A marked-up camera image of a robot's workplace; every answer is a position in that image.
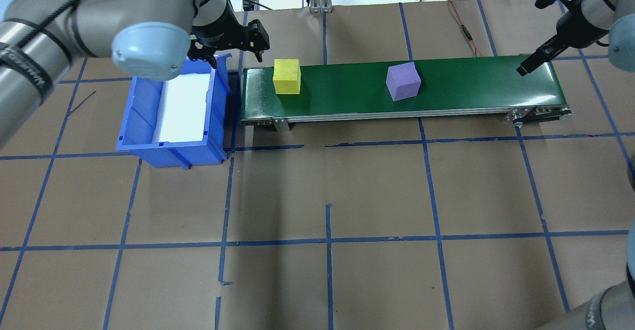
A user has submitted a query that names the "white foam pad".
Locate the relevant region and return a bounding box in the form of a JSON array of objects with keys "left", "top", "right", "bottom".
[{"left": 153, "top": 73, "right": 213, "bottom": 143}]

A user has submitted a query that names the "yellow foam block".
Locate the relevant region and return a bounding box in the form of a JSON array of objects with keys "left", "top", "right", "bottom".
[{"left": 273, "top": 59, "right": 302, "bottom": 95}]

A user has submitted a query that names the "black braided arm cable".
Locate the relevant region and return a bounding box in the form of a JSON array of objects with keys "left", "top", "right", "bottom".
[{"left": 15, "top": 0, "right": 154, "bottom": 40}]

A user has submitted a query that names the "green belt conveyor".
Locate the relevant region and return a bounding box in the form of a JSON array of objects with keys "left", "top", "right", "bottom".
[{"left": 240, "top": 54, "right": 572, "bottom": 133}]

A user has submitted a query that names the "thin black wire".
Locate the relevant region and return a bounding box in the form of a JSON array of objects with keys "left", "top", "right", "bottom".
[{"left": 66, "top": 90, "right": 97, "bottom": 118}]

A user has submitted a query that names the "red cable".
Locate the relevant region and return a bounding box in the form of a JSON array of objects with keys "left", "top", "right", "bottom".
[{"left": 448, "top": 0, "right": 484, "bottom": 58}]

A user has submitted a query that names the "blue plastic storage bin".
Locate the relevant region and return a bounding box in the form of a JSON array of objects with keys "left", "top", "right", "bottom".
[{"left": 116, "top": 54, "right": 234, "bottom": 170}]

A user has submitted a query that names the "purple foam block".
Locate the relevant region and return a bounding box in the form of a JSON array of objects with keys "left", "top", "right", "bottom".
[{"left": 386, "top": 62, "right": 422, "bottom": 102}]

